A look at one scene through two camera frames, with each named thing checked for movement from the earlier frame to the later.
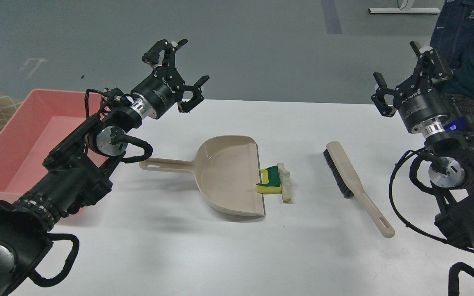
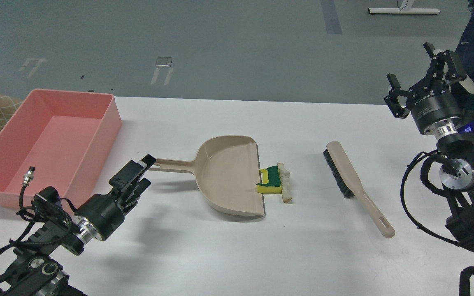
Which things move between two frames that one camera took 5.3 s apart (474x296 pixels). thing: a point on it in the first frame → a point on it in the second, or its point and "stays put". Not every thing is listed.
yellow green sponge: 270,181 stays put
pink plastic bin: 16,161 stays put
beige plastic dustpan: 227,168 stays put
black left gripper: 157,93 → 98,217
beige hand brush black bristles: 350,182 stays put
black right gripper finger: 378,98 → 392,100
